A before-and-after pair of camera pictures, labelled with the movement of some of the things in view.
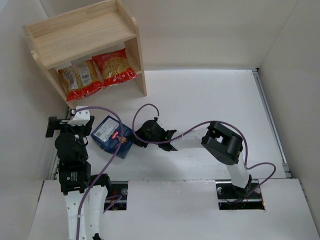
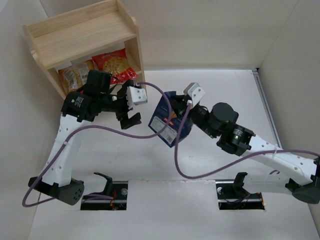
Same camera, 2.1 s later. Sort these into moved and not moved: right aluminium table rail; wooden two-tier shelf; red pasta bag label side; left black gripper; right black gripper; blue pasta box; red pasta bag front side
Moved: blue pasta box; left black gripper; right black gripper
Not moved: red pasta bag front side; wooden two-tier shelf; red pasta bag label side; right aluminium table rail
